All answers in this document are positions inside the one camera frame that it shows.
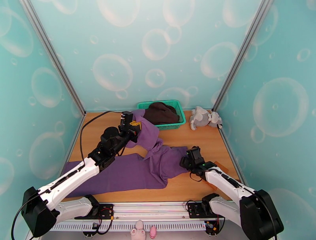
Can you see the pink plush bunny toy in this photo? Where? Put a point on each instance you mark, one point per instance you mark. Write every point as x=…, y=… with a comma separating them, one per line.
x=138, y=232

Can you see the purple trousers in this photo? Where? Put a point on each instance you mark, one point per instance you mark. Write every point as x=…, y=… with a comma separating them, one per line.
x=138, y=170

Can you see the teal plastic basket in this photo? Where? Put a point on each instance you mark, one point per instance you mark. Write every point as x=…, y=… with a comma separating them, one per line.
x=181, y=118

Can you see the dark brown trousers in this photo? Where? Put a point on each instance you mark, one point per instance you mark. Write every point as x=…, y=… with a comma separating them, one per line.
x=160, y=114

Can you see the grey plush elephant toy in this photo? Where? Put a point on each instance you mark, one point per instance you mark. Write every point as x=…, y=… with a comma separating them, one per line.
x=203, y=117

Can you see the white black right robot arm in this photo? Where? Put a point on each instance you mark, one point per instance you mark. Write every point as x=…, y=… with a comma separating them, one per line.
x=227, y=182

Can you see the aluminium frame post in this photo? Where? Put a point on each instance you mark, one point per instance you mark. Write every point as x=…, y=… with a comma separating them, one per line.
x=243, y=51
x=53, y=56

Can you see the small pink plush toy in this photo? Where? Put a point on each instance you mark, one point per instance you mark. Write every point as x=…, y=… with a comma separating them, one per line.
x=153, y=232

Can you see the aluminium floor side rail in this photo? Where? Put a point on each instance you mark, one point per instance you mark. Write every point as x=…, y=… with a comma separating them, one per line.
x=232, y=158

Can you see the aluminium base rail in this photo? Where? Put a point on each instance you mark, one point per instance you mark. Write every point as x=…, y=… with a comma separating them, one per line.
x=148, y=209

